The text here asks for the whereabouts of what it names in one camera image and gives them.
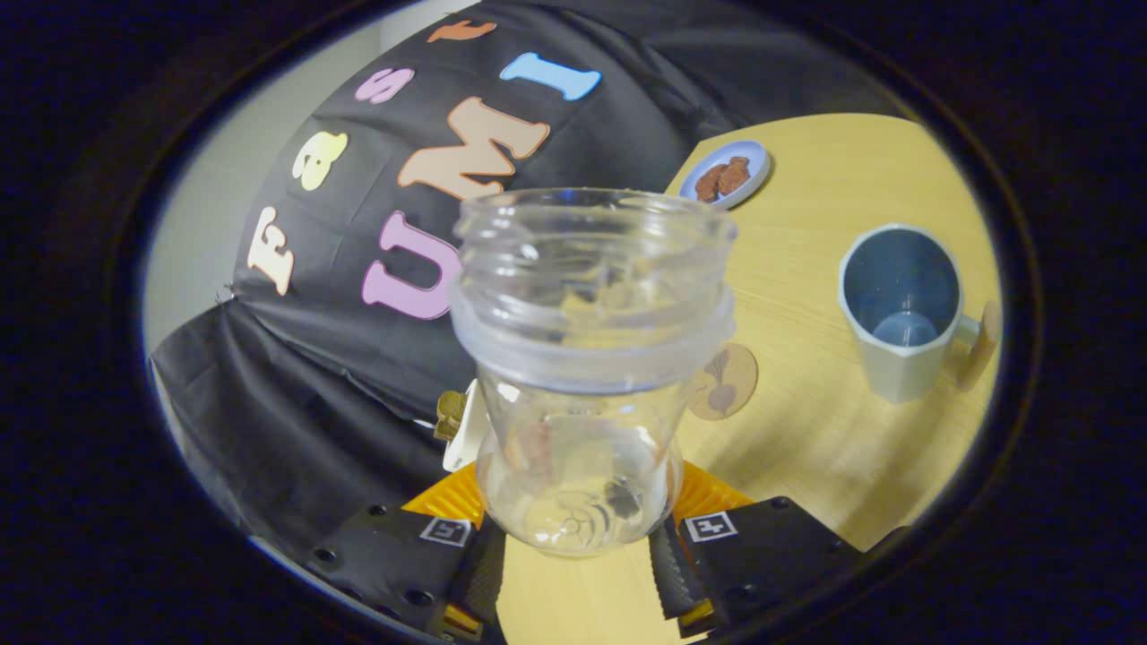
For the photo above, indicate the wooden table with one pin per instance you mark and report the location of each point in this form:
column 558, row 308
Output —
column 842, row 448

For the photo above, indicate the round wooden coaster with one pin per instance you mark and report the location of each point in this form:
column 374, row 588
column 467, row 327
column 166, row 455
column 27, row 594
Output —
column 733, row 383

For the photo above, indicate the black backdrop cloth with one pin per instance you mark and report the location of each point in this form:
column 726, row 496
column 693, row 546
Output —
column 358, row 376

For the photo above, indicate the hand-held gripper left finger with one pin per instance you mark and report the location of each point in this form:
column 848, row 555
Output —
column 394, row 551

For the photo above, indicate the small blue plate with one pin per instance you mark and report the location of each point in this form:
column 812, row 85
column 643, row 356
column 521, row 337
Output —
column 754, row 154

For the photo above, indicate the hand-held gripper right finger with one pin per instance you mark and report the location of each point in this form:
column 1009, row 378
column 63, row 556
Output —
column 762, row 546

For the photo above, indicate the clear plastic bottle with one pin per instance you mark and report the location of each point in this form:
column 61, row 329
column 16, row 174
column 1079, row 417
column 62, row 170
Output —
column 582, row 358

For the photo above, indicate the brown cookie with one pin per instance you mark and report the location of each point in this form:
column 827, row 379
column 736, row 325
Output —
column 708, row 183
column 737, row 172

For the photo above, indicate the white card with gold clip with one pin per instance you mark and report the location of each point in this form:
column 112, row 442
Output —
column 466, row 430

